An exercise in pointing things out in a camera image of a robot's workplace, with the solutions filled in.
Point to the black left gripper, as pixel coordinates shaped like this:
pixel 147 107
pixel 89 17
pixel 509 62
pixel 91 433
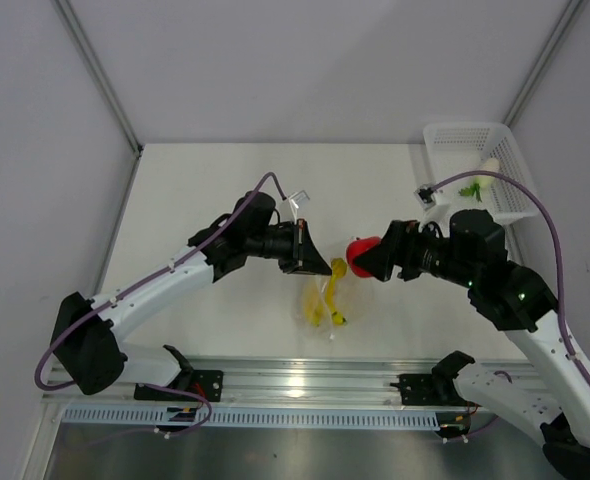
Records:
pixel 308 258

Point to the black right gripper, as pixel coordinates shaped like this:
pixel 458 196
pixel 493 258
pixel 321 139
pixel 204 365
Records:
pixel 408 234

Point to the yellow banana bunch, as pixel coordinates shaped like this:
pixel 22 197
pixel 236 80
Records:
pixel 318 302

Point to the clear zip top bag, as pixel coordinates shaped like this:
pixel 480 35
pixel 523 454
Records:
pixel 354 296

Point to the white radish with leaves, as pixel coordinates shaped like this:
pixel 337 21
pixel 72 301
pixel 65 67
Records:
pixel 482 181

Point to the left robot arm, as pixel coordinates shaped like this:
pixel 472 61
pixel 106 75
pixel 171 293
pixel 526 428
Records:
pixel 90 335

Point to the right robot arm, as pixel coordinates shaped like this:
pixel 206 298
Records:
pixel 519 304

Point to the white perforated plastic basket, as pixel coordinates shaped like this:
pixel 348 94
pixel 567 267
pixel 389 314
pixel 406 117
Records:
pixel 489 153

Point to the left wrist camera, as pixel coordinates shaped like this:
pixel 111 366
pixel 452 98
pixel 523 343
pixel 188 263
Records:
pixel 298 199

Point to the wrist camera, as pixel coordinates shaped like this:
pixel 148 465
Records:
pixel 425 195
pixel 298 199

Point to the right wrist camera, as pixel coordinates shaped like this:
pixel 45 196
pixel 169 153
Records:
pixel 425 195

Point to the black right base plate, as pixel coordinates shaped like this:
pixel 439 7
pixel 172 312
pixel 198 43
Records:
pixel 427 390

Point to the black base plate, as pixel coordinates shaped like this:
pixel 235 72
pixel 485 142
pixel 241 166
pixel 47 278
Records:
pixel 206 383
pixel 427 390

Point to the aluminium frame rail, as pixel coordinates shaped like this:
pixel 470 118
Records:
pixel 309 383

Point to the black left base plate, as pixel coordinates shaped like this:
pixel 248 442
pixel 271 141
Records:
pixel 206 383

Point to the white slotted cable duct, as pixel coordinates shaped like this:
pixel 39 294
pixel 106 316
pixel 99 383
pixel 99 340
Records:
pixel 389 419

